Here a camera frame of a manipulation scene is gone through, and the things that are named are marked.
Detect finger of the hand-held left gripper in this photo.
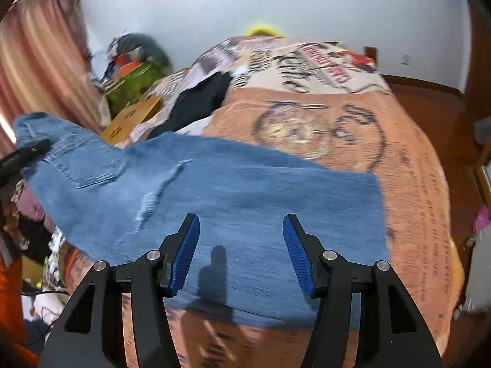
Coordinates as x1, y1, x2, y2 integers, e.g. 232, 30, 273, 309
0, 139, 51, 179

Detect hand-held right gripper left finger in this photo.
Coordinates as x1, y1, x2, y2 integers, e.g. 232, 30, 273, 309
38, 213, 201, 368

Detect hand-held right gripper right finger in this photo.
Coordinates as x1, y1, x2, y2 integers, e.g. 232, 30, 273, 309
283, 213, 443, 368

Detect blue denim pants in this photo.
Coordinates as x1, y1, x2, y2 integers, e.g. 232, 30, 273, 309
13, 112, 391, 328

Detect pile of clothes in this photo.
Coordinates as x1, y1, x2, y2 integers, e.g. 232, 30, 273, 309
0, 178, 77, 353

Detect pink curtain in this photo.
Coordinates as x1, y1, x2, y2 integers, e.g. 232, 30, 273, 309
0, 0, 112, 154

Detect cardboard box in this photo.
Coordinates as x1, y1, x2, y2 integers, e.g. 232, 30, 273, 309
100, 95, 162, 146

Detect green bag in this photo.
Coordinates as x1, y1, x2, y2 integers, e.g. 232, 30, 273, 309
105, 61, 162, 117

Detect orange box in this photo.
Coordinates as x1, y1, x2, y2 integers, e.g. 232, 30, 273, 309
113, 56, 141, 79

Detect printed blanket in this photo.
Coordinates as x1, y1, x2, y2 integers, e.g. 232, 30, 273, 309
57, 35, 466, 368

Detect black garment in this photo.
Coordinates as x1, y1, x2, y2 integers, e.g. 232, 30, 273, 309
148, 71, 234, 139

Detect dark green bundle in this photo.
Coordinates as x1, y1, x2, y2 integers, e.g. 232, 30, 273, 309
109, 33, 171, 73

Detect white bag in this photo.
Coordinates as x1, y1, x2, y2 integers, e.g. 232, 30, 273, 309
464, 230, 491, 311

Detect pink item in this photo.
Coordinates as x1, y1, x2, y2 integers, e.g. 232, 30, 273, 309
474, 205, 491, 234

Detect yellow object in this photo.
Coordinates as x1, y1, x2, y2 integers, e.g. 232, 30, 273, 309
245, 24, 286, 39

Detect wooden bed post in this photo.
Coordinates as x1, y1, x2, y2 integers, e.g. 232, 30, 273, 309
364, 46, 378, 73

